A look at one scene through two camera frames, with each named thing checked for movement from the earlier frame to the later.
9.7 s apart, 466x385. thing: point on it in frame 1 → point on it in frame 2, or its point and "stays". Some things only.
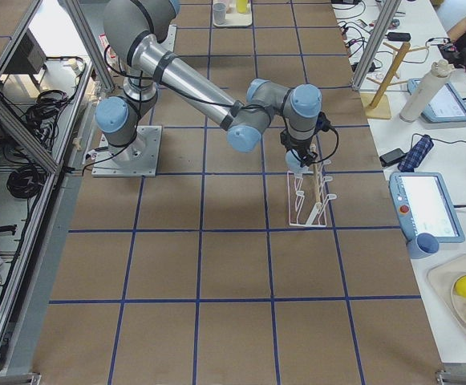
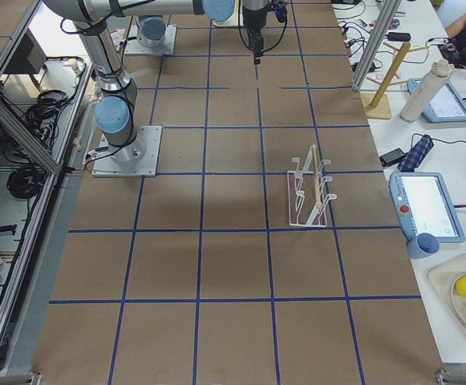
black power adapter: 392,157 stays
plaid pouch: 417,154 stays
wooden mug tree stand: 374,103 stays
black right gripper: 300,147 → 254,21
